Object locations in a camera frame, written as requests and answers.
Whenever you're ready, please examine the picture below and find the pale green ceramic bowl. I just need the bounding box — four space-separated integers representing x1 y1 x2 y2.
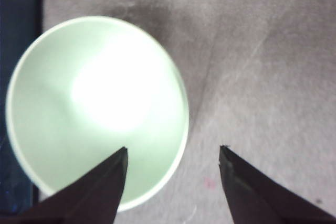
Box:
6 16 190 210

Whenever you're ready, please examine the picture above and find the dark teal rectangular tray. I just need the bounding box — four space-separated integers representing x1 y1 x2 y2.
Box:
0 0 41 212

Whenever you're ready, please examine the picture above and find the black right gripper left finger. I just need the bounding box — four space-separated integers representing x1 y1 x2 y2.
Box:
0 147 128 224

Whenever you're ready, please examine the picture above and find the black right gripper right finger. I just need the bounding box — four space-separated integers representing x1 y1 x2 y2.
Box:
219 145 336 224

